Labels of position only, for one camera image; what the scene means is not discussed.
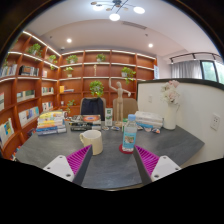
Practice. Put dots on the dark-framed window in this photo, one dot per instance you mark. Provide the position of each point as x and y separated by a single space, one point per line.
209 70

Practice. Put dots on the tan chair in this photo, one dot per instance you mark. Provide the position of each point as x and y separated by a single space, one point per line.
130 105

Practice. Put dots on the small colourful printed card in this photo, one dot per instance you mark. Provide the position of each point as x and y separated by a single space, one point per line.
115 128
147 129
105 128
156 130

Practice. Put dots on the recessed ceiling light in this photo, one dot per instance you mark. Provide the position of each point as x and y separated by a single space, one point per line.
150 45
69 40

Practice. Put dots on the stack of dark books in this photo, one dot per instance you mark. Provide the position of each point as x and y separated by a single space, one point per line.
85 122

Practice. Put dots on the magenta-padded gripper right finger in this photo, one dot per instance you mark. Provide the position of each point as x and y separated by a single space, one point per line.
163 166

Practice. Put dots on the tall green-white carton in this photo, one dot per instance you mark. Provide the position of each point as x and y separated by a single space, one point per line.
108 116

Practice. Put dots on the multi-bulb ceiling lamp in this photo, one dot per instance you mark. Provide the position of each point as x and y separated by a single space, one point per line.
115 16

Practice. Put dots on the large white wall socket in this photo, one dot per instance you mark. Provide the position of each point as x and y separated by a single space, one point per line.
215 122

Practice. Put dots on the black track light rail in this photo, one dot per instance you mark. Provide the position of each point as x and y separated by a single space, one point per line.
193 55

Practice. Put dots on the grey sheer curtain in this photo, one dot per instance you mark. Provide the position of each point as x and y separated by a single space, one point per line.
185 69

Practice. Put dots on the clear blue-capped water bottle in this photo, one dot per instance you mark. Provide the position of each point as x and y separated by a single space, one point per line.
129 136

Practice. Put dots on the stack of white books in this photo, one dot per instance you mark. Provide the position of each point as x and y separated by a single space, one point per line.
150 118

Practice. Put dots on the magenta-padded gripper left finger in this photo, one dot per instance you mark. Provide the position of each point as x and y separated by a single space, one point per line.
60 166

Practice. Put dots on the ceiling air vent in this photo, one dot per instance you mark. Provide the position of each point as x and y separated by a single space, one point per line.
134 25

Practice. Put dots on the cream ceramic mug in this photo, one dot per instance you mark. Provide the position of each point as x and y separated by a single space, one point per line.
93 141

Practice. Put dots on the wooden shelf unit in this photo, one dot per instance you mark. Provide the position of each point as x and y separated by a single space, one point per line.
80 83

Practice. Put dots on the wooden artist mannequin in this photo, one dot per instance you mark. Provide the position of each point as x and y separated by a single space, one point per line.
119 100

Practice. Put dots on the small white wall switch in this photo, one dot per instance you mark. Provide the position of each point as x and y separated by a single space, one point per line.
150 99

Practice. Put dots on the stack of colourful books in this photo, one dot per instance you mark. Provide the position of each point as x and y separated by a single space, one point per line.
51 123

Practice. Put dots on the white vase with flowers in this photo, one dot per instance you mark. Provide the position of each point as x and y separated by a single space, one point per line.
170 118

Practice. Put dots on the small green-white box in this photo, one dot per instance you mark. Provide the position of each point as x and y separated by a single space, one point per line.
124 122

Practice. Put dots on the dark chair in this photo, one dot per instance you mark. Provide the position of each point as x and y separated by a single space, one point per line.
92 106

